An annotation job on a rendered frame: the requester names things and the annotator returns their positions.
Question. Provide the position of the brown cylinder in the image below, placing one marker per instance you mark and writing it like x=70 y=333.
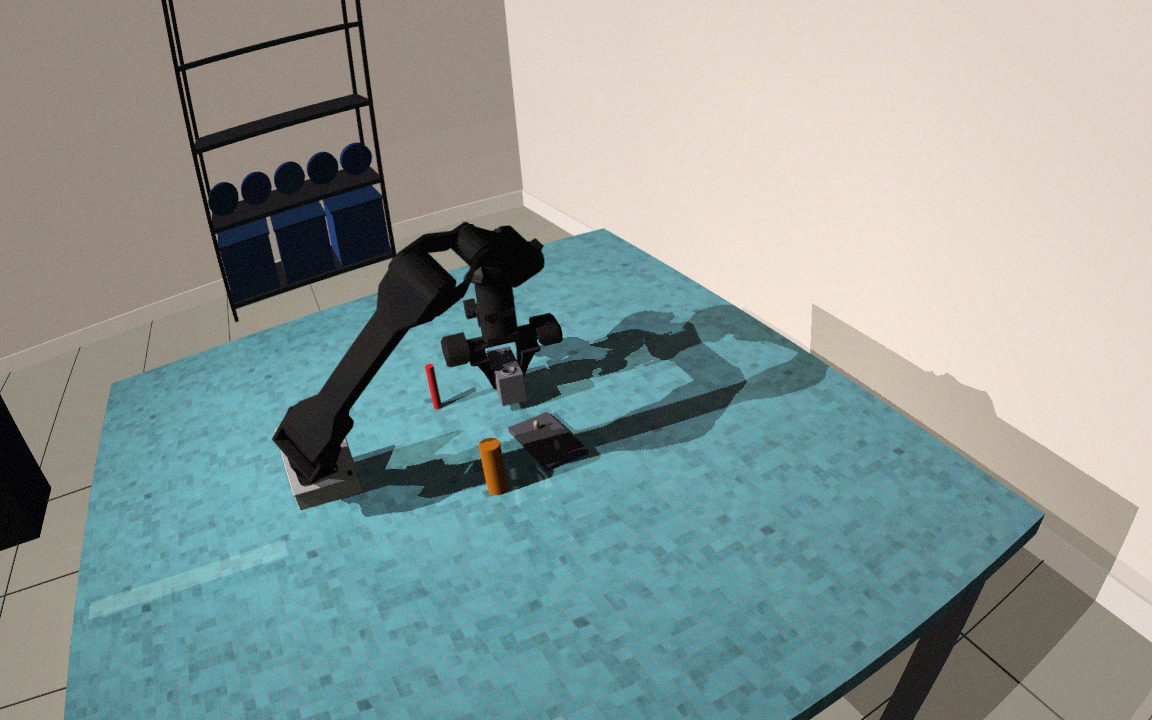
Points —
x=493 y=467

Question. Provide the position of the dark red peg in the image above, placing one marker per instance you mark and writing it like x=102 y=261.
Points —
x=429 y=368

